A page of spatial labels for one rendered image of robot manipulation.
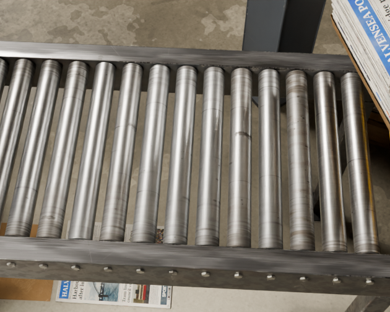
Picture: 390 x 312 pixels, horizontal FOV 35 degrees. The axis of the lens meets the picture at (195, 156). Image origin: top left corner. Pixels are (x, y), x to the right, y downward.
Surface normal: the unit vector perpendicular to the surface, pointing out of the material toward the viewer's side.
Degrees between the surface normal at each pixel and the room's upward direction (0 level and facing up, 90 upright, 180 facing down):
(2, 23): 0
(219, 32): 0
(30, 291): 0
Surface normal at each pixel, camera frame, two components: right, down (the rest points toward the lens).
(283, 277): -0.05, 0.87
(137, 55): 0.00, -0.49
